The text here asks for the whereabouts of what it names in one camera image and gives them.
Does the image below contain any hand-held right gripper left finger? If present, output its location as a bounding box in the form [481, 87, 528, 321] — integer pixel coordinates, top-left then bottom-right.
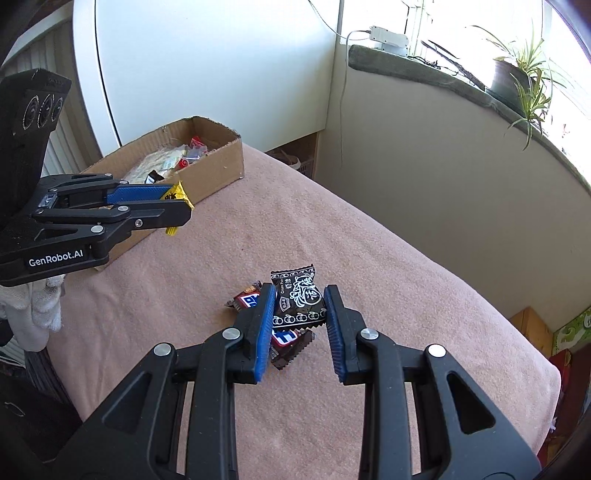
[69, 282, 278, 480]

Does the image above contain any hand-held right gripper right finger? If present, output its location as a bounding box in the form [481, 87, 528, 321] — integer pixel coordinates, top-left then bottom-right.
[323, 284, 543, 480]

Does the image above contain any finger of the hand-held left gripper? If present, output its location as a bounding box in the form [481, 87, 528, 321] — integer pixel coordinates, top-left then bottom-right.
[30, 199, 193, 246]
[39, 173, 174, 209]

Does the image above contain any brown chocolate bar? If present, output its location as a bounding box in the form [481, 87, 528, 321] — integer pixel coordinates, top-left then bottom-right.
[225, 281, 264, 312]
[269, 325, 317, 370]

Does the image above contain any yellow snack packet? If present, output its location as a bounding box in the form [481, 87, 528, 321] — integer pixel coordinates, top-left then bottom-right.
[159, 180, 195, 237]

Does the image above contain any clear bread packet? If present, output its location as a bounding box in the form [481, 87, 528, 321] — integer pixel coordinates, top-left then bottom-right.
[124, 148, 190, 183]

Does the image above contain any black snack packet white print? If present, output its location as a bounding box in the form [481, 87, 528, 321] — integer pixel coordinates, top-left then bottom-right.
[269, 263, 329, 335]

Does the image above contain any brown cardboard box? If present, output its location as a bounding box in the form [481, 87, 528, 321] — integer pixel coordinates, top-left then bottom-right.
[78, 115, 244, 273]

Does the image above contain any person's left hand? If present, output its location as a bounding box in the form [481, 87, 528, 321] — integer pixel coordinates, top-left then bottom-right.
[0, 274, 65, 352]

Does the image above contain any white slatted panel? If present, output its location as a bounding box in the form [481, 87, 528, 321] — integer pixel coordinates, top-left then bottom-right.
[0, 18, 105, 178]

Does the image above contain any red box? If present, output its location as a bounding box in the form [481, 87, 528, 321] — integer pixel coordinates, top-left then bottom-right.
[545, 351, 583, 462]

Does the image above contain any green printed box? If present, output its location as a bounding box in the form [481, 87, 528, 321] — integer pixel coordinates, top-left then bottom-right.
[551, 309, 591, 356]

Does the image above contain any grey stone windowsill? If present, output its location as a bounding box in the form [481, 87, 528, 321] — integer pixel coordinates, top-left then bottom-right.
[348, 44, 591, 190]

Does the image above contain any white power strip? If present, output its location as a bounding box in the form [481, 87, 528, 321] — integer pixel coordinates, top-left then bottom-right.
[369, 26, 409, 55]

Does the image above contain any potted spider plant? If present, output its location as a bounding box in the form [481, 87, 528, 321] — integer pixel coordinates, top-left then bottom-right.
[471, 21, 571, 151]

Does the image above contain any white framed window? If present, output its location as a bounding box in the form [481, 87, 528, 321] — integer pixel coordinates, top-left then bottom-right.
[337, 0, 591, 162]

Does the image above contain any white cable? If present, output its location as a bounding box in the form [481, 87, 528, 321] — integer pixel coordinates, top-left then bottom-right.
[338, 30, 371, 164]

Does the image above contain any black cable on windowsill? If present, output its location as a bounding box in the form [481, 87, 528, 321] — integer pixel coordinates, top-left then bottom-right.
[409, 39, 485, 90]

